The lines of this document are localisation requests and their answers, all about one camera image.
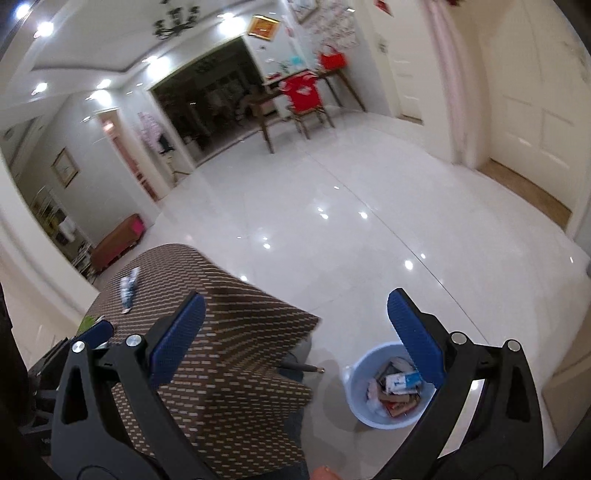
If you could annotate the red brown bench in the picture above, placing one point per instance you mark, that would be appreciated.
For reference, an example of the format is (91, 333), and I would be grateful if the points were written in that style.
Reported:
(124, 237)

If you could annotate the white shoe rack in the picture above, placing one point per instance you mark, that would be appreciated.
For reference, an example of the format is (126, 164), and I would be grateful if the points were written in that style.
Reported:
(63, 231)

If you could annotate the framed picture left wall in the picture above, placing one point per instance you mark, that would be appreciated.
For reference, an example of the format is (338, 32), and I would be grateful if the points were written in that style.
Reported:
(65, 168)

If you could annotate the framed picture right wall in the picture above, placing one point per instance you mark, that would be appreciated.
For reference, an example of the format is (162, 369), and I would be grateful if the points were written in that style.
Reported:
(302, 9)

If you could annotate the brown polka dot tablecloth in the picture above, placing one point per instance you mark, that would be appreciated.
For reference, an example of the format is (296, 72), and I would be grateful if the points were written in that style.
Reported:
(227, 396)

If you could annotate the cream panel door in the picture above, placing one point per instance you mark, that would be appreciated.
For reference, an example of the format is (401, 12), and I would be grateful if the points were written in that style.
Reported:
(539, 83)

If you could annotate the coat rack with clothes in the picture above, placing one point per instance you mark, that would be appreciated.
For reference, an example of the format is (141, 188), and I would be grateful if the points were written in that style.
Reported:
(153, 134)

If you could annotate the newspaper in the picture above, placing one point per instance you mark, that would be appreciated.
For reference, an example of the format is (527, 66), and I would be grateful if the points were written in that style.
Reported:
(374, 403)

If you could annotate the grey slipper foot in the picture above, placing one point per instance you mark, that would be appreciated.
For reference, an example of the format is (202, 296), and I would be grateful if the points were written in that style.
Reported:
(299, 355)

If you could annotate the white far door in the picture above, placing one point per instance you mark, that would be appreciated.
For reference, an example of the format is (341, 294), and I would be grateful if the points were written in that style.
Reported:
(398, 24)

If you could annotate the green plastic wrapper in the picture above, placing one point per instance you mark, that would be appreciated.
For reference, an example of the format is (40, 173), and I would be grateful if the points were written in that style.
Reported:
(87, 323)

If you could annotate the light blue trash bucket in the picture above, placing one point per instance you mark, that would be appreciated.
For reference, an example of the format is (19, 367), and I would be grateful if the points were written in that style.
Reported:
(385, 390)

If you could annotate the wooden dining table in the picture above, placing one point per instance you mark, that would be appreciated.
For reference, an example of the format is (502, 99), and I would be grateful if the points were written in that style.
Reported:
(257, 102)

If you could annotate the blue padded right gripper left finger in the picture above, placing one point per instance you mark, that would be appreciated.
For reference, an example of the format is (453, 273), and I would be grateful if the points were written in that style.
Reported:
(109, 420)

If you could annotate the pink door curtain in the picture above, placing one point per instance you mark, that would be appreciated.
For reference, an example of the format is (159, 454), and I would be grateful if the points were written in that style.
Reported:
(459, 60)

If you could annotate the blue white carton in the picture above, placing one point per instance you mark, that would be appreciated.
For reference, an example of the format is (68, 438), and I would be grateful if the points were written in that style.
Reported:
(403, 383)

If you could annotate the chair with red cover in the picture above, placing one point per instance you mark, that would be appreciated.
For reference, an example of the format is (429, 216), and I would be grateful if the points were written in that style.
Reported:
(305, 99)

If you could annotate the black chandelier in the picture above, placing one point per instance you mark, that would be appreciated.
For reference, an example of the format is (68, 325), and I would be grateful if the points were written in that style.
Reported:
(176, 20)

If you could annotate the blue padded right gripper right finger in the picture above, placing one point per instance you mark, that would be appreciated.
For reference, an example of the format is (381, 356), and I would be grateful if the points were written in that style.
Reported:
(505, 437)

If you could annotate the framed picture wall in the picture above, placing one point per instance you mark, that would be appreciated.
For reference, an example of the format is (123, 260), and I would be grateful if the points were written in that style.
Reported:
(65, 168)
(302, 9)

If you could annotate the small clear wrapper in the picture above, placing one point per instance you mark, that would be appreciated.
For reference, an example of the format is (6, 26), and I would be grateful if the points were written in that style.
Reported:
(127, 287)

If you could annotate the person thumb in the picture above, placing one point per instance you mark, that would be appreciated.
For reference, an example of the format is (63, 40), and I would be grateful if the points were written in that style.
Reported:
(324, 473)

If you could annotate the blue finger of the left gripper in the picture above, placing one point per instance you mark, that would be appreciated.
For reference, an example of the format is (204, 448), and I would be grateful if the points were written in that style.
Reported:
(95, 336)

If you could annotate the red gift bag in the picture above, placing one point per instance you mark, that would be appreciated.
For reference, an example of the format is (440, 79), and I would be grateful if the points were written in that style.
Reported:
(331, 58)

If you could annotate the red gold diamond decoration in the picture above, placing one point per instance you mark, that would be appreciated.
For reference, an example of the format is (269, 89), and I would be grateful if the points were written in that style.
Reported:
(263, 27)

